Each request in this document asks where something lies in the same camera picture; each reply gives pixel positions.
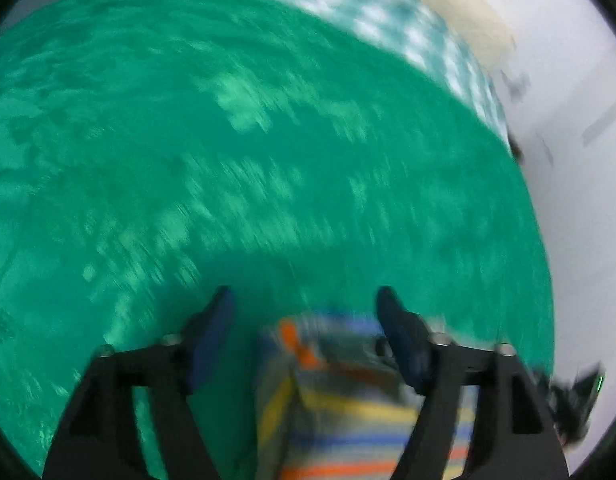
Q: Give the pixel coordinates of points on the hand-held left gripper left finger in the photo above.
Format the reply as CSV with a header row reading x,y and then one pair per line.
x,y
215,330

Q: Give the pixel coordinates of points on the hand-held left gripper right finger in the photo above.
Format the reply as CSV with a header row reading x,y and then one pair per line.
x,y
400,335

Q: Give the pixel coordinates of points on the striped knit sweater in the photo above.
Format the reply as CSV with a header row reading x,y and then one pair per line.
x,y
338,410

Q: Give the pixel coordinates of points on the green blanket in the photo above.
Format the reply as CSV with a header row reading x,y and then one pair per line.
x,y
238,160

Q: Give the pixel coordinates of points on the teal checked bedsheet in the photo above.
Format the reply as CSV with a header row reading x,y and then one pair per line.
x,y
387,20

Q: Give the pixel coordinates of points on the cream pillow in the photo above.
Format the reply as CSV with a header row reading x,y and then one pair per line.
x,y
467,10

